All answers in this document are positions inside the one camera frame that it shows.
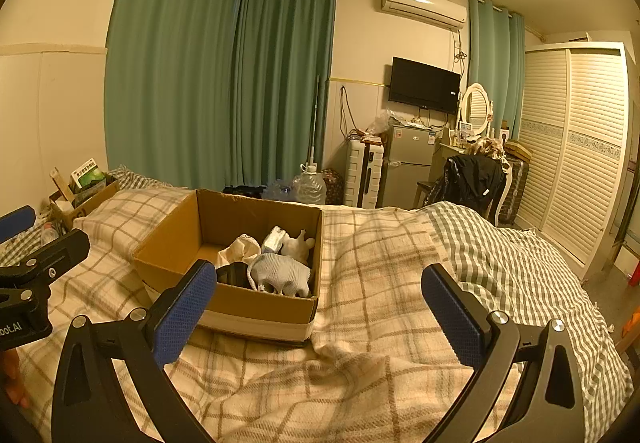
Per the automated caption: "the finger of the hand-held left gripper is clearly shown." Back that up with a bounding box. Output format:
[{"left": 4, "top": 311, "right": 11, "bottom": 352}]
[
  {"left": 0, "top": 228, "right": 91, "bottom": 291},
  {"left": 0, "top": 206, "right": 36, "bottom": 245}
]

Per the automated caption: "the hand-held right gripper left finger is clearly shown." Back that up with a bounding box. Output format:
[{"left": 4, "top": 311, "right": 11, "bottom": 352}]
[{"left": 51, "top": 259, "right": 218, "bottom": 443}]

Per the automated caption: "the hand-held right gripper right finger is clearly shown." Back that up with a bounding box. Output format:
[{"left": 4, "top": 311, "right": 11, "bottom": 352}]
[{"left": 421, "top": 263, "right": 586, "bottom": 443}]

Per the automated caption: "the brown cardboard box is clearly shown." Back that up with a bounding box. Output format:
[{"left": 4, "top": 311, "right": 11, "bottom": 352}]
[{"left": 132, "top": 188, "right": 325, "bottom": 347}]

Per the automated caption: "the cream cloth pouch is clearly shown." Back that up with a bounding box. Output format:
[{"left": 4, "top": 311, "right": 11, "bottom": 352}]
[{"left": 216, "top": 233, "right": 264, "bottom": 269}]

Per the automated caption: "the grey toy elephant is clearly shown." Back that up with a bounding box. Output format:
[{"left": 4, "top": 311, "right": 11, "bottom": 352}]
[{"left": 246, "top": 253, "right": 315, "bottom": 298}]

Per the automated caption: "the blue white wipes packet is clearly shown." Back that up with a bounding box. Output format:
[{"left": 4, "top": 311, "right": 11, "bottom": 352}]
[{"left": 261, "top": 225, "right": 291, "bottom": 255}]

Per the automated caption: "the white toy animal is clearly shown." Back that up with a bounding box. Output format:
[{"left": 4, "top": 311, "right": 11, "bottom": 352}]
[{"left": 280, "top": 229, "right": 317, "bottom": 269}]

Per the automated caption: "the person's left hand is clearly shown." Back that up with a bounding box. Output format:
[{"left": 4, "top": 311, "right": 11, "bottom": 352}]
[{"left": 1, "top": 348, "right": 31, "bottom": 410}]

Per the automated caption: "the small printed cardboard box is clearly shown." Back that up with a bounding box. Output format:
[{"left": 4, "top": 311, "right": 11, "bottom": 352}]
[{"left": 48, "top": 168, "right": 121, "bottom": 229}]

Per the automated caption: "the green white carton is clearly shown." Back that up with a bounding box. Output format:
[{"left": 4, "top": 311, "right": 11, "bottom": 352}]
[{"left": 69, "top": 158, "right": 109, "bottom": 197}]

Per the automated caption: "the beige plaid blanket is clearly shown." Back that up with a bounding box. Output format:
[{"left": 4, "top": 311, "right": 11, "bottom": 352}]
[{"left": 30, "top": 188, "right": 548, "bottom": 443}]

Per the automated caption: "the green checked duvet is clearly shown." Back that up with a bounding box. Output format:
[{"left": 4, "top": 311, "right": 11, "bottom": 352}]
[{"left": 424, "top": 200, "right": 636, "bottom": 430}]

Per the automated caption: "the green checked bedsheet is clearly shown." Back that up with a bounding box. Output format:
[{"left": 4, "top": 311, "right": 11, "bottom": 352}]
[{"left": 0, "top": 166, "right": 177, "bottom": 270}]

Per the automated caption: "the black jacket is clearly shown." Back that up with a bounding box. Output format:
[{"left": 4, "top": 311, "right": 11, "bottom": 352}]
[{"left": 432, "top": 154, "right": 506, "bottom": 219}]

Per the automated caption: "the black bag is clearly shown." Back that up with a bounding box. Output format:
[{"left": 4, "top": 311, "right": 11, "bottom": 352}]
[{"left": 222, "top": 184, "right": 269, "bottom": 198}]

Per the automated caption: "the brown suitcase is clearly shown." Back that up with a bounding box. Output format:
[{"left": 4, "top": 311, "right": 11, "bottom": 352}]
[{"left": 497, "top": 158, "right": 531, "bottom": 227}]

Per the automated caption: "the crumpled clear plastic bag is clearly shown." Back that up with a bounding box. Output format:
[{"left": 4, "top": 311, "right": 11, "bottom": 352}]
[{"left": 262, "top": 178, "right": 296, "bottom": 202}]

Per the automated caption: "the silver small fridge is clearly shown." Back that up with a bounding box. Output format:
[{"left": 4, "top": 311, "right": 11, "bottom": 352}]
[{"left": 377, "top": 123, "right": 436, "bottom": 210}]

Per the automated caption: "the chair with black jacket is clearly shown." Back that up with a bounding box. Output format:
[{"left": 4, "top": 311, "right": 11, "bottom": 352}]
[{"left": 432, "top": 138, "right": 516, "bottom": 227}]

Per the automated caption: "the beige cloth heap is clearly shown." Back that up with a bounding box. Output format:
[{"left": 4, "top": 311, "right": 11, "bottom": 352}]
[{"left": 467, "top": 137, "right": 506, "bottom": 159}]

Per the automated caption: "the white ribbed suitcase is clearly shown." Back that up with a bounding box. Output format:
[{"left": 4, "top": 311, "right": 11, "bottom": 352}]
[{"left": 344, "top": 138, "right": 386, "bottom": 210}]

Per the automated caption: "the orange stool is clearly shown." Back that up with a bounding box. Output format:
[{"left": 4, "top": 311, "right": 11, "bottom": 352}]
[{"left": 619, "top": 315, "right": 640, "bottom": 350}]

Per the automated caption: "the dark patterned bag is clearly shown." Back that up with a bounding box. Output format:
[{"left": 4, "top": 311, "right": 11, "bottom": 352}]
[{"left": 320, "top": 168, "right": 345, "bottom": 204}]

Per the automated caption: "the clear water jug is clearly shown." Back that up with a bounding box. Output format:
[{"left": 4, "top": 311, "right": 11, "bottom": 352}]
[{"left": 291, "top": 163, "right": 329, "bottom": 205}]

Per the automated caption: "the white louvred wardrobe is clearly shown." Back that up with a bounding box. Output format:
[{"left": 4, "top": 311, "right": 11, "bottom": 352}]
[{"left": 510, "top": 42, "right": 632, "bottom": 282}]

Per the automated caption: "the wide green curtain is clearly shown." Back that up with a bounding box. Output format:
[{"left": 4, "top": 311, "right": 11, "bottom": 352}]
[{"left": 103, "top": 0, "right": 247, "bottom": 190}]

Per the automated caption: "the white oval mirror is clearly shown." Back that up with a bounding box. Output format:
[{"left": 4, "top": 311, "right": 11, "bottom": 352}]
[{"left": 459, "top": 82, "right": 494, "bottom": 139}]

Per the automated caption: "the white pole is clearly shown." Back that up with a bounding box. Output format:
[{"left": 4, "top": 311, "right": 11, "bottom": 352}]
[{"left": 307, "top": 76, "right": 321, "bottom": 167}]

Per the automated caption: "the green window curtain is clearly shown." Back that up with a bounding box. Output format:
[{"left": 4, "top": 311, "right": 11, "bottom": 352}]
[{"left": 227, "top": 0, "right": 339, "bottom": 197}]

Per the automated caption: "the narrow light green curtain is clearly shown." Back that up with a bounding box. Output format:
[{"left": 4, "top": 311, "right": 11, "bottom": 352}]
[{"left": 467, "top": 0, "right": 527, "bottom": 144}]

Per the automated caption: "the white air conditioner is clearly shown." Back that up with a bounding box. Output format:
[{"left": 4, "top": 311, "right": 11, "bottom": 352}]
[{"left": 379, "top": 0, "right": 467, "bottom": 32}]

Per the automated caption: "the hanging wall cable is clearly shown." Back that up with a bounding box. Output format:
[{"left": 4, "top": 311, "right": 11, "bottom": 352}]
[{"left": 339, "top": 85, "right": 357, "bottom": 137}]

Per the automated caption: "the black wall television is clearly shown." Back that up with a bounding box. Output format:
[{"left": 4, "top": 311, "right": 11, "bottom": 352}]
[{"left": 388, "top": 56, "right": 462, "bottom": 114}]

